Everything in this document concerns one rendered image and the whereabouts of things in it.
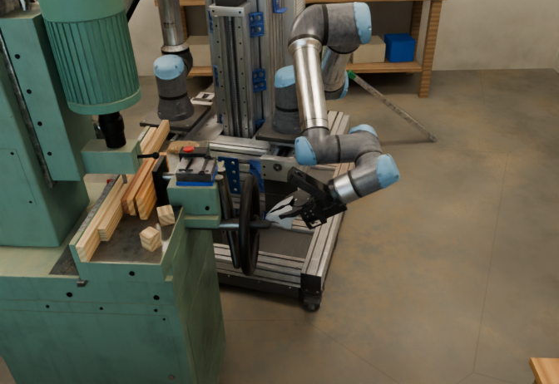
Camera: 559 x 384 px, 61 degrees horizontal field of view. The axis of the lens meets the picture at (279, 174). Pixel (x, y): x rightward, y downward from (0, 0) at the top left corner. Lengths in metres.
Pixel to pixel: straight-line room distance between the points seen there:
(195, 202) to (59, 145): 0.37
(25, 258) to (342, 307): 1.35
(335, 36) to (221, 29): 0.61
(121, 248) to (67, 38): 0.50
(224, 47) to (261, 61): 0.16
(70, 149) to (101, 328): 0.51
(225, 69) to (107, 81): 0.84
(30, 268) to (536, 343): 1.91
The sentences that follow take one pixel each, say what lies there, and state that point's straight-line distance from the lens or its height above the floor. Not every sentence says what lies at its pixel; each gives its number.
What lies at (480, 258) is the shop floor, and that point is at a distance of 2.64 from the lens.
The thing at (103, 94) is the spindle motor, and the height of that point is 1.25.
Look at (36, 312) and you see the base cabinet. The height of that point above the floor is 0.67.
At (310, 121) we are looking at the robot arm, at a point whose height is 1.12.
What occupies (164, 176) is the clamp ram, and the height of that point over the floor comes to 0.96.
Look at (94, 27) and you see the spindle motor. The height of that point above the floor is 1.40.
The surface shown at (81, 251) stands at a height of 0.94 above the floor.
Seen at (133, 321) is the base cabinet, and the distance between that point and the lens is 1.42.
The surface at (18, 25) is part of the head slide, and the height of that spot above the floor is 1.40.
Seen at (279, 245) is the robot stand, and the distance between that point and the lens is 2.23.
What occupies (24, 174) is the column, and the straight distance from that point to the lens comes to 1.36.
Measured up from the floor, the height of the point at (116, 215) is 0.93.
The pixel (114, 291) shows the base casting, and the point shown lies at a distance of 1.36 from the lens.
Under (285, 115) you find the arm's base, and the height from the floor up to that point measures 0.89.
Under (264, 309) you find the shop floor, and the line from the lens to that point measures 2.24.
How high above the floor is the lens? 1.68
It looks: 33 degrees down
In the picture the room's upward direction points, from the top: 2 degrees counter-clockwise
